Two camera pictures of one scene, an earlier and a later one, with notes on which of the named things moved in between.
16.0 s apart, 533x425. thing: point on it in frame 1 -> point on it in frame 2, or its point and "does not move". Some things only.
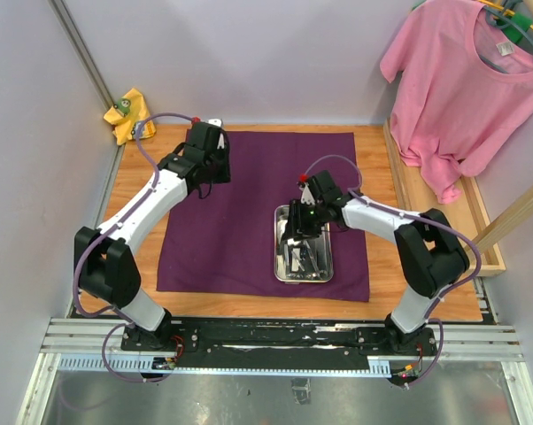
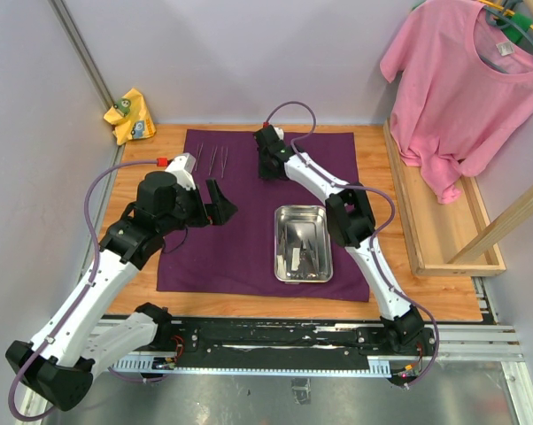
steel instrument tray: (303, 259) does not move
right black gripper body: (312, 219) -> (265, 171)
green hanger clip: (523, 20) does not move
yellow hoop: (510, 12) does not move
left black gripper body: (220, 167) -> (189, 211)
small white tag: (295, 265) does not move
